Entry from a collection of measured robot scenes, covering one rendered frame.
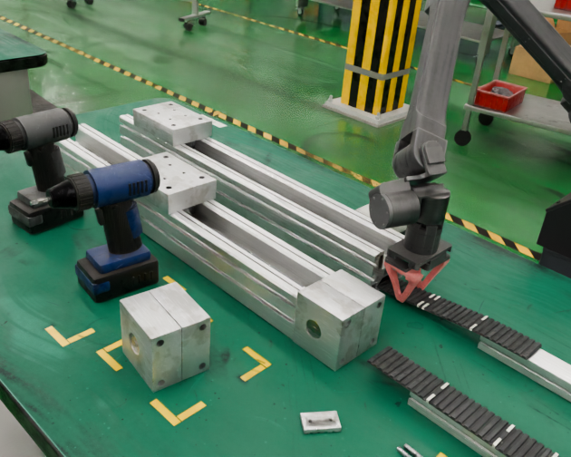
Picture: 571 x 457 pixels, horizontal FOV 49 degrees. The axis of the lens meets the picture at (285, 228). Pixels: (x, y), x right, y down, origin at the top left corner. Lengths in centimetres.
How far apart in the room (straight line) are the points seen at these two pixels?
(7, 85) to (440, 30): 177
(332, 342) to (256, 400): 14
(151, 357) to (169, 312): 7
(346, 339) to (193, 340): 22
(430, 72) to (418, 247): 29
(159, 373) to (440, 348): 44
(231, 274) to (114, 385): 27
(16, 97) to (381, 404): 198
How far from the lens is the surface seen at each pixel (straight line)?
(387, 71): 427
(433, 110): 108
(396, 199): 98
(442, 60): 114
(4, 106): 257
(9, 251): 125
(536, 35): 132
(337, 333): 92
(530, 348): 104
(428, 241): 104
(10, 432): 169
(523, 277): 129
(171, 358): 89
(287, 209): 119
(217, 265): 108
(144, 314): 89
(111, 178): 100
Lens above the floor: 142
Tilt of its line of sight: 30 degrees down
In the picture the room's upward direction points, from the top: 5 degrees clockwise
